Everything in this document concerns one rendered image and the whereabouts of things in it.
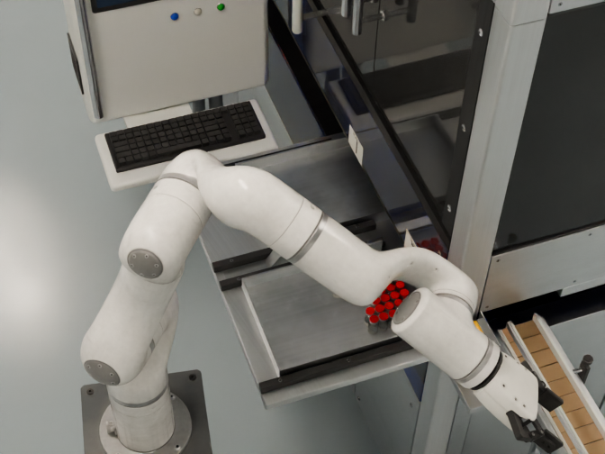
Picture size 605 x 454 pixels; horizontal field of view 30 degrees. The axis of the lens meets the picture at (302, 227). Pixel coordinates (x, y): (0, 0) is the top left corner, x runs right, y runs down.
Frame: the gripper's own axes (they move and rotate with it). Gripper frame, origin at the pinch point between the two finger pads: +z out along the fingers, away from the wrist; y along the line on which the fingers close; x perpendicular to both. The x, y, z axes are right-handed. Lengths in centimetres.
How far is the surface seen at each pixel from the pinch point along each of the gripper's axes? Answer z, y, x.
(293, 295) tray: -22, -61, -59
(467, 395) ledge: 14, -44, -38
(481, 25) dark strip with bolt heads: -45, -39, 26
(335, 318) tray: -13, -57, -53
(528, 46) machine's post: -39, -33, 31
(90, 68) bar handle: -86, -100, -72
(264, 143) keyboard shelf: -40, -114, -66
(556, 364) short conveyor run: 24, -51, -22
